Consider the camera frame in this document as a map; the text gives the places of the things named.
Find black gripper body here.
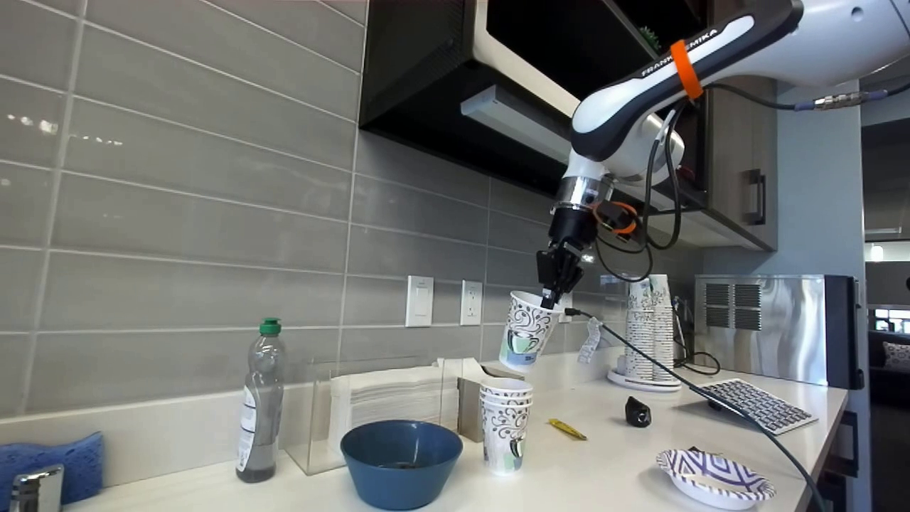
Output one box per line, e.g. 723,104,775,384
535,204,601,285

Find white paper napkins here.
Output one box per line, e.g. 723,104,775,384
434,354,495,380

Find yellow snack packet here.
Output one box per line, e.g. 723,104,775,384
547,414,591,444

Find gray napkin holder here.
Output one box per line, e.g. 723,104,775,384
456,363,505,444

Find small black rounded object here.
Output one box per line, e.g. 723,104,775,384
623,394,655,430

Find clear acrylic box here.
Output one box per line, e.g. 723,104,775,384
282,367,461,477

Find white black keyboard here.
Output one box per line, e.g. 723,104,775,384
696,379,818,440

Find dark blue bowl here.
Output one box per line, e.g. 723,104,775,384
339,418,467,512

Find blue white paper plate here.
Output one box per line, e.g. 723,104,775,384
656,444,773,512

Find dark upper cabinet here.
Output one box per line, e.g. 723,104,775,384
357,0,714,211

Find clear plastic bottle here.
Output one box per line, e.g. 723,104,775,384
235,316,288,485

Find blue sponge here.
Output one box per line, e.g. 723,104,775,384
0,430,104,507

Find black orange wrist camera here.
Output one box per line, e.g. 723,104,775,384
593,199,642,238

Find white wall outlet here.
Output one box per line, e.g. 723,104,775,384
457,279,484,326

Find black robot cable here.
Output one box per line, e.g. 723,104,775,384
593,78,910,286

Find white light switch plate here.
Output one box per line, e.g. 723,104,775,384
403,273,434,326

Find thin black cable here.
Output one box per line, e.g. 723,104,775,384
565,305,827,512

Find wooden cabinet with handle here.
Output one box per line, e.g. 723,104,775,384
706,87,780,252

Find orange cable strap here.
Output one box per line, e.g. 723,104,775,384
667,37,709,103

